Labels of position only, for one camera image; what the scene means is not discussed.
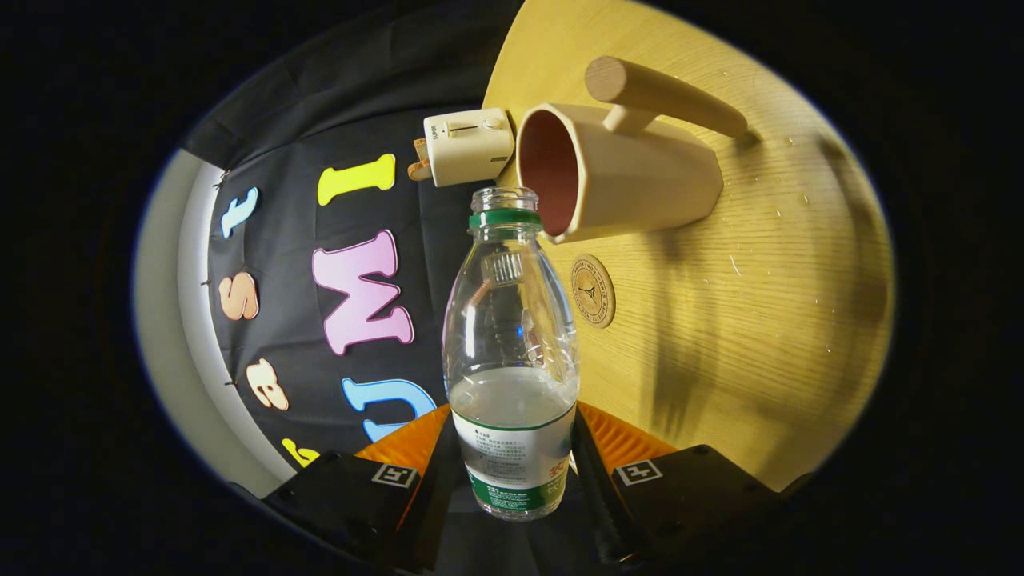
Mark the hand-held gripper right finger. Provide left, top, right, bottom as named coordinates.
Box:
left=570, top=402, right=782, bottom=566

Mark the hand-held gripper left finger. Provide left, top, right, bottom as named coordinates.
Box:
left=260, top=404, right=465, bottom=573

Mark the clear plastic juice bottle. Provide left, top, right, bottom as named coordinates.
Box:
left=442, top=186, right=580, bottom=522

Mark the round wooden coaster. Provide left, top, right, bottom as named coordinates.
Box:
left=570, top=254, right=617, bottom=329

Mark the beige cup with wooden handle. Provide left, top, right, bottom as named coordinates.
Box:
left=516, top=56, right=749, bottom=244

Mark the wooden table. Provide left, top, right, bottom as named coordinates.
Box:
left=482, top=0, right=895, bottom=493

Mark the white toaster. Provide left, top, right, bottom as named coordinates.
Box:
left=422, top=108, right=516, bottom=188

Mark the black backdrop cloth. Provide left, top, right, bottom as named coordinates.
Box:
left=180, top=0, right=529, bottom=481

